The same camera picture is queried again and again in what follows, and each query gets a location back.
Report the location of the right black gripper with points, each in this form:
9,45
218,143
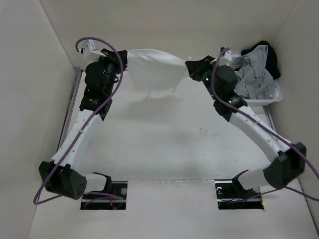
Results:
196,68

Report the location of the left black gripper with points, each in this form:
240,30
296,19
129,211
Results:
111,57

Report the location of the white tank top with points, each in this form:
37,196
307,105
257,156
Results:
155,73

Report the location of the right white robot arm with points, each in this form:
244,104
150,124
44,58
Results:
286,159

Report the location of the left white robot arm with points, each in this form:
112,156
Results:
60,174

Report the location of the grey tank top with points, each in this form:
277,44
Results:
254,80

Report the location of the black tank top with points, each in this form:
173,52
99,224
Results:
272,60

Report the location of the white plastic laundry basket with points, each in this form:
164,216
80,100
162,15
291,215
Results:
276,96

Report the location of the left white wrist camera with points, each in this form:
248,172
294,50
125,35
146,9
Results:
90,51

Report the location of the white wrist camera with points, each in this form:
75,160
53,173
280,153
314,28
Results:
90,51
227,56

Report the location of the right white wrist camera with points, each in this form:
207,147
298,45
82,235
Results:
227,56

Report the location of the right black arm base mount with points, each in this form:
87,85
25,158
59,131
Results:
232,196

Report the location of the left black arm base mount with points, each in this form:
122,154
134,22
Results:
112,197

